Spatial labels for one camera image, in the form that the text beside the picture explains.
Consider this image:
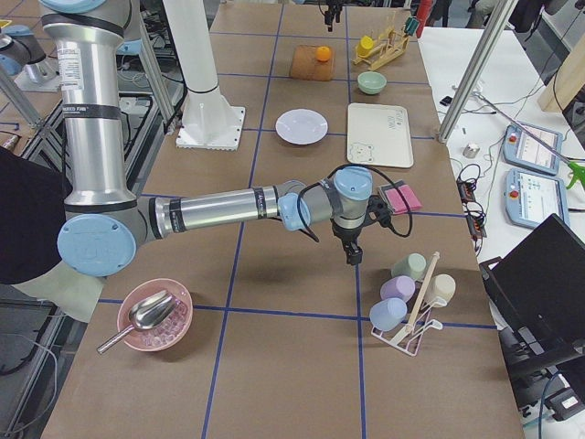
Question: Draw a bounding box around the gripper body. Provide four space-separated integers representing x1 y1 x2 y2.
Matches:
324 0 342 15
331 218 365 250

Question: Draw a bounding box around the orange fruit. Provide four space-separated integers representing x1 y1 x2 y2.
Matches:
314 46 332 63

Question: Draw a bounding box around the white round plate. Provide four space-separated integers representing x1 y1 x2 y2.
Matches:
275 109 328 145

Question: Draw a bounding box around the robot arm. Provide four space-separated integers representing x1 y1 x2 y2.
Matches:
40 1 373 277

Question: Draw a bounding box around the cream bear tray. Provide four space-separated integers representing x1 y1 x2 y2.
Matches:
346 102 414 168

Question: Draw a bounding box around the yellow mug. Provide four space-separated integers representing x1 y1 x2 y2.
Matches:
356 36 374 58

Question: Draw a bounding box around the purple cup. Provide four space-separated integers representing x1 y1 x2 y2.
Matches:
380 275 416 302

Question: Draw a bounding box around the wooden cutting board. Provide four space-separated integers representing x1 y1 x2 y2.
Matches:
289 45 335 81

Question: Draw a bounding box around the green cup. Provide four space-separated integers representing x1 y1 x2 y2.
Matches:
390 252 427 281

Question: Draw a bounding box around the grey cloth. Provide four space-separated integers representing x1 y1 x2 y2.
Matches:
378 180 408 214

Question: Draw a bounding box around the blue cup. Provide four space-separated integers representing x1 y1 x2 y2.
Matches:
369 297 408 332

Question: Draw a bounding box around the wooden drying rack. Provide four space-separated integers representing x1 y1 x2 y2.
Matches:
352 13 420 71

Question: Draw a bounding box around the green bowl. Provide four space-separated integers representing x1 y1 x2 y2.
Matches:
356 71 388 95

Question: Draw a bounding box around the beige cup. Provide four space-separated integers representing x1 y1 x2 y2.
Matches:
424 273 456 304

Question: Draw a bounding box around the lower teach pendant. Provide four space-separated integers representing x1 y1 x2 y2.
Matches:
504 167 570 229

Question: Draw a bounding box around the teach pendant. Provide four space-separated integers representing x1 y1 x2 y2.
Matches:
503 123 562 176
504 167 570 229

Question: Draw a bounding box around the black laptop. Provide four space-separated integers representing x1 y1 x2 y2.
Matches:
478 212 585 380

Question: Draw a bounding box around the upper teach pendant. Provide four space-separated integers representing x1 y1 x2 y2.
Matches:
503 123 562 176

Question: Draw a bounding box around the metal scoop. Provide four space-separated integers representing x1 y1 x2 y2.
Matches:
96 291 176 355

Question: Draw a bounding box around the pink bowl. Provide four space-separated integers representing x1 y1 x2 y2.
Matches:
117 278 193 352

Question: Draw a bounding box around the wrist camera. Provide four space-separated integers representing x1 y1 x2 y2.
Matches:
364 195 394 230

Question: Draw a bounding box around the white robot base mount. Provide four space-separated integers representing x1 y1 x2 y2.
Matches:
164 0 246 151

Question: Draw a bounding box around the aluminium frame post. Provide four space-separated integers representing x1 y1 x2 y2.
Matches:
437 0 517 144

